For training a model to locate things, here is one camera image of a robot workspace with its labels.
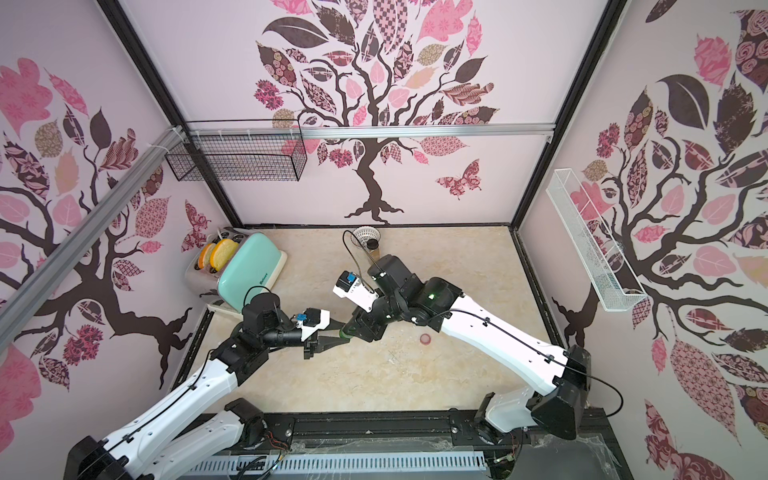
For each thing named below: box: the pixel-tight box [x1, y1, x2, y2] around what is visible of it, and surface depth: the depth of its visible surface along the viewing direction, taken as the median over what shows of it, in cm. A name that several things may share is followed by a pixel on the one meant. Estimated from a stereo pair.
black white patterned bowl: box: [350, 226, 381, 253], surface depth 116 cm
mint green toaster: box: [217, 233, 288, 313], surface depth 90 cm
